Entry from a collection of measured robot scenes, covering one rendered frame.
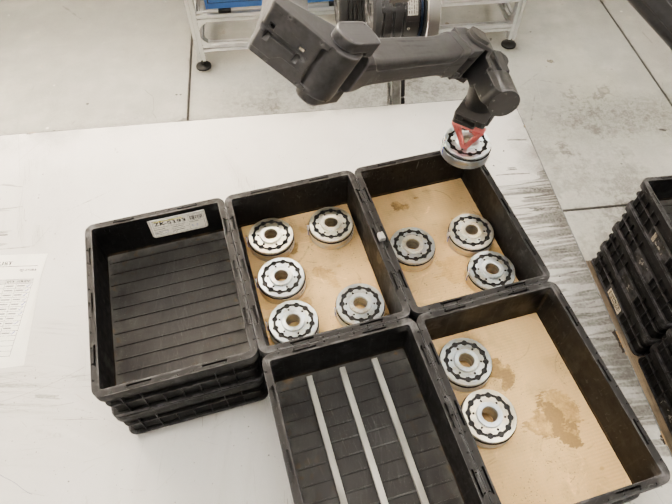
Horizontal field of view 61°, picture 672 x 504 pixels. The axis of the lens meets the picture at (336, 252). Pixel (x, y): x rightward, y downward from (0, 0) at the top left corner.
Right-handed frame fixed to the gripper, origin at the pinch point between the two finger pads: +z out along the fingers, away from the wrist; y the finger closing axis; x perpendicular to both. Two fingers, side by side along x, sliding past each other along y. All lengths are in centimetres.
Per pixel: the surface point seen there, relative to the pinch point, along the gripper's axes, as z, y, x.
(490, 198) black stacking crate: 14.6, 0.8, -8.6
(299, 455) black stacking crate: 24, -68, -1
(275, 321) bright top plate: 21, -49, 17
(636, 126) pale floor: 99, 165, -42
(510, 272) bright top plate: 18.9, -12.8, -19.8
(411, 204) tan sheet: 22.2, -4.2, 7.9
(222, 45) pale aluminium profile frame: 93, 99, 156
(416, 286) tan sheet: 22.5, -24.6, -3.5
